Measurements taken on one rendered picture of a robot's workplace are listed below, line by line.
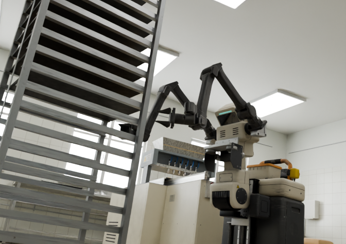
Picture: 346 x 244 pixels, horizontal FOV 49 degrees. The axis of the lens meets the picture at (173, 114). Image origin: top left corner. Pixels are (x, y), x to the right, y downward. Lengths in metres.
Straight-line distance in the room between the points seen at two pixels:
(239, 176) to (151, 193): 1.40
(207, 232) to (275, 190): 0.81
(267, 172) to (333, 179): 5.14
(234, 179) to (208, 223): 0.75
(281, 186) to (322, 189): 5.41
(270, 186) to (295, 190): 0.16
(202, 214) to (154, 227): 0.71
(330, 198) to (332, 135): 1.23
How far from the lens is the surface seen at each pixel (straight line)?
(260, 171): 2.81
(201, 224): 3.17
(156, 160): 3.78
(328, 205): 7.86
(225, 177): 2.60
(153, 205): 3.74
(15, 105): 1.70
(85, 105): 1.84
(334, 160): 7.92
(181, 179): 3.55
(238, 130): 2.60
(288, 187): 2.64
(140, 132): 1.93
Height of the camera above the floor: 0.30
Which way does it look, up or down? 19 degrees up
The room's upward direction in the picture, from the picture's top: 8 degrees clockwise
